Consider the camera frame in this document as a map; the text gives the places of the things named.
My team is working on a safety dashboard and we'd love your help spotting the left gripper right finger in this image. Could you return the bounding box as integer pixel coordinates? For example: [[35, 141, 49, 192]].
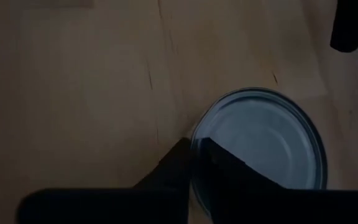
[[192, 138, 358, 224]]

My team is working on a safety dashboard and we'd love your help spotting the green tuna can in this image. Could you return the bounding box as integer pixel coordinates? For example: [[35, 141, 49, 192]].
[[190, 87, 328, 218]]

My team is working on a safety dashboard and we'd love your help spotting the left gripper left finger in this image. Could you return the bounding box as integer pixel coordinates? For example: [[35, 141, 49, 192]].
[[16, 138, 193, 224]]

